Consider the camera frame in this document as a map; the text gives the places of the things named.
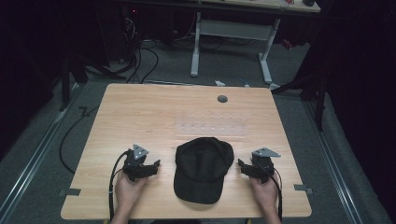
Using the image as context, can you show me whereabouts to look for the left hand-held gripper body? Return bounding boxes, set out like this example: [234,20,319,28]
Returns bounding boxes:
[122,143,150,183]

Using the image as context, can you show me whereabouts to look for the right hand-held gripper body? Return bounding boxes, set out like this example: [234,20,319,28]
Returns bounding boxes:
[250,147,282,185]

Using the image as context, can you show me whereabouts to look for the black baseball cap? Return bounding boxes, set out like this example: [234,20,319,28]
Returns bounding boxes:
[173,136,235,205]

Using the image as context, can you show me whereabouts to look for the person's right hand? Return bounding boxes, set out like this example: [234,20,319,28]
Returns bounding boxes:
[249,173,279,215]

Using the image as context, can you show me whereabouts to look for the person's left hand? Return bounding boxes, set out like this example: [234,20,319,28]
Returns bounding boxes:
[114,170,149,217]

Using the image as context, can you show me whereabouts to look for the grey tape piece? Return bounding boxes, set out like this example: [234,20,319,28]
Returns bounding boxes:
[58,188,82,198]
[293,183,314,196]

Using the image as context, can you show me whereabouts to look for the clear tape patch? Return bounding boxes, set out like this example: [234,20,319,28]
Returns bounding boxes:
[174,113,250,137]

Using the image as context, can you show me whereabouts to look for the black stand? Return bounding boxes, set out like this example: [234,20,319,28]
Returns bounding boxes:
[58,52,127,112]
[271,66,329,133]

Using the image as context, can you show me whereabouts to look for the white-framed desk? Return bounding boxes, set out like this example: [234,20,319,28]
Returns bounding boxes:
[190,0,322,86]

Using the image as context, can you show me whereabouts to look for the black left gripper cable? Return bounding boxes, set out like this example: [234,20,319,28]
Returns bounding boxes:
[107,149,130,222]

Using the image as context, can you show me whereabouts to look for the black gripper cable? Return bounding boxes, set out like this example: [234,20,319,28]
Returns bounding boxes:
[257,163,284,223]
[107,149,130,222]

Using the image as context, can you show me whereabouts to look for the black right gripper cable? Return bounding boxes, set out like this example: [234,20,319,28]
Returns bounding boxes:
[257,163,284,223]

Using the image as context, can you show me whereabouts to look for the metal floor rail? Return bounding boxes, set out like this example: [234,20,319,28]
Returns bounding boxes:
[0,83,82,218]
[303,101,365,224]

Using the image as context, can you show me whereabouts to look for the black floor cable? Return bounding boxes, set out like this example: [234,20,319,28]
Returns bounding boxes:
[58,105,101,175]

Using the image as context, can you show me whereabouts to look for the bundle of black cables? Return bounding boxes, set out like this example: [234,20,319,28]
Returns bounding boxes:
[120,13,160,85]

